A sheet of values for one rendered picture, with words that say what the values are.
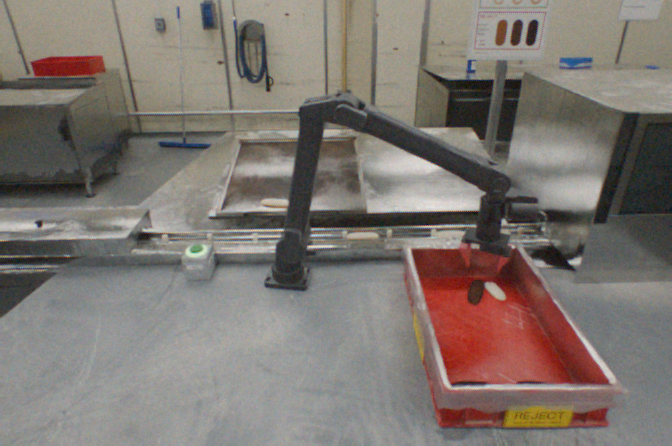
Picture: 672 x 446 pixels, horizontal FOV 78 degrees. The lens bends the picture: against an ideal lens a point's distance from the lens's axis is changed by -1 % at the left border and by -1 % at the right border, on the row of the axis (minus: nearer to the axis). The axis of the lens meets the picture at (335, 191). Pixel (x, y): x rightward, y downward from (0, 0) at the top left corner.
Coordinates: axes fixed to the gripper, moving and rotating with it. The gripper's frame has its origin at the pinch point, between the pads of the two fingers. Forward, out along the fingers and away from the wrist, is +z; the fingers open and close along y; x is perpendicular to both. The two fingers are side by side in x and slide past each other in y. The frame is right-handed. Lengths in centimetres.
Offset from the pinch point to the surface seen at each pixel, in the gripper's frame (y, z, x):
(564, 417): 21.3, 5.3, -32.3
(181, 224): -99, 7, -10
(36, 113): -339, 11, 68
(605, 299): 29.7, 9.7, 13.2
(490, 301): 3.4, 8.5, -2.1
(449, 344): -2.1, 8.1, -21.6
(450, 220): -17.1, 9.1, 35.9
